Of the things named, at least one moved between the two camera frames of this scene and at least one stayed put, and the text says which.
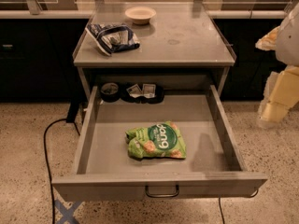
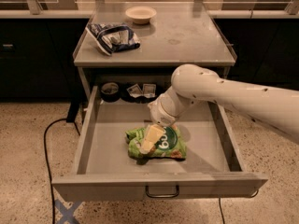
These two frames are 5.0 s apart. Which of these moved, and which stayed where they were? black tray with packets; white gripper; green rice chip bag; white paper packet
Moved: white gripper
Stayed: white paper packet; green rice chip bag; black tray with packets
